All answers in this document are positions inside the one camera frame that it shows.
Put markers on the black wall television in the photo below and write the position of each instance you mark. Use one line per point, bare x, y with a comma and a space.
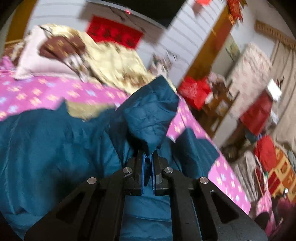
157, 12

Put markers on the red hanging knot ornament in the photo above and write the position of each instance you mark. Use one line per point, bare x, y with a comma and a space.
235, 10

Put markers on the teal padded jacket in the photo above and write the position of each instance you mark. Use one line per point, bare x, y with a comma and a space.
46, 154

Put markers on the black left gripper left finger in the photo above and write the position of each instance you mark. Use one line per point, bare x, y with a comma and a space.
93, 211

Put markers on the red plastic bag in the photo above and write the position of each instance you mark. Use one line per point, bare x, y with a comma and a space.
194, 91

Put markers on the pink floral bed cover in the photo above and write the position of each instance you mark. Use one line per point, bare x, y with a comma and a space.
47, 92

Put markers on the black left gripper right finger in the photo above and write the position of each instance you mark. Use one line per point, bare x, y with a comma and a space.
199, 209

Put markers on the red banner with black characters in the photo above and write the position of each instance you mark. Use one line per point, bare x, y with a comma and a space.
105, 30

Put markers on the red gift bag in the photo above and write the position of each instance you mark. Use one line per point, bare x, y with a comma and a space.
254, 119

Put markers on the wooden chair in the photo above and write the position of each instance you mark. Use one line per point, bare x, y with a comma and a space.
213, 113

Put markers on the cream floral quilt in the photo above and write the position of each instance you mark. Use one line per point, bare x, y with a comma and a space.
107, 62

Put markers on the red yellow patterned mat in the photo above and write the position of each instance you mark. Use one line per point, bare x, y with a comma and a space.
282, 176

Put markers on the floral covered cabinet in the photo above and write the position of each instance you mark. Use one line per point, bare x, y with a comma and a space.
249, 78

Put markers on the pale pink pillow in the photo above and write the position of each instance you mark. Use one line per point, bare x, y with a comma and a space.
31, 64

